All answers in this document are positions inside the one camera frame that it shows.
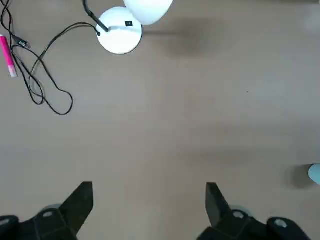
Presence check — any white desk lamp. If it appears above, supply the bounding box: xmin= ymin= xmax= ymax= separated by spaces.
xmin=83 ymin=0 xmax=175 ymax=55

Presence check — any light blue plastic cup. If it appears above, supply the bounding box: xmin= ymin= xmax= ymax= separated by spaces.
xmin=307 ymin=163 xmax=320 ymax=186

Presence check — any black lamp cable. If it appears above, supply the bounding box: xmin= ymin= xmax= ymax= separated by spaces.
xmin=0 ymin=0 xmax=101 ymax=116

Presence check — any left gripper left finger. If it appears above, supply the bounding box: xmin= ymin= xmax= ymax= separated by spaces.
xmin=0 ymin=181 xmax=95 ymax=240

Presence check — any pink marker pen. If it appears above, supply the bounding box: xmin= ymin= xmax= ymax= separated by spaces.
xmin=0 ymin=34 xmax=19 ymax=79

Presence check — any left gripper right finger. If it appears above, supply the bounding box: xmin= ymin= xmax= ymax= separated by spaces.
xmin=196 ymin=182 xmax=311 ymax=240

